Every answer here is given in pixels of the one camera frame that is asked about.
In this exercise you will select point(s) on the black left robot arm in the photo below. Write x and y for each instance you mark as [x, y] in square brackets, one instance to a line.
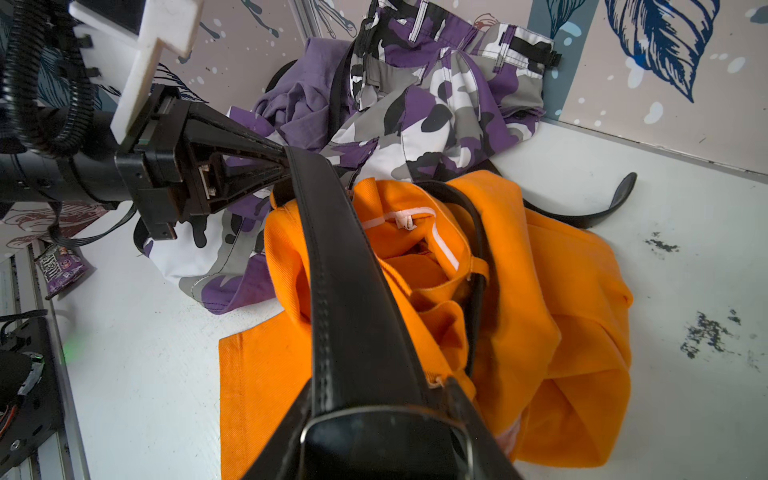
[83, 120]

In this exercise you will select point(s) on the black belt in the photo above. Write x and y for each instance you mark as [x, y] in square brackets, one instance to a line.
[374, 414]
[280, 73]
[492, 78]

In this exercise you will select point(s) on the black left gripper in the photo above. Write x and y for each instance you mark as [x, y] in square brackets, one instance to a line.
[164, 163]

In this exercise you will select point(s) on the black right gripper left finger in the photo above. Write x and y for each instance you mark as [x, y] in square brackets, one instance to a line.
[280, 458]

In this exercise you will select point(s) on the orange trousers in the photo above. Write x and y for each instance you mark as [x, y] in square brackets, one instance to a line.
[529, 315]

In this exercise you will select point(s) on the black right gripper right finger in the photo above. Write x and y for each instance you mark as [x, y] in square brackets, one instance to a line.
[487, 461]

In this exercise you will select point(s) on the purple candy packet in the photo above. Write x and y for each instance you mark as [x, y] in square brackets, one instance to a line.
[61, 268]

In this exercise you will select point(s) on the purple camouflage trousers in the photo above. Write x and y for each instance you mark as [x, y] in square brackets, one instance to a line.
[228, 269]

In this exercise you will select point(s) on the lilac purple trousers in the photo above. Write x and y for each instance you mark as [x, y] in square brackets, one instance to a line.
[296, 111]

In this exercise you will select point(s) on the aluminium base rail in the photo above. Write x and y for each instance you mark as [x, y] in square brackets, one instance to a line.
[40, 435]

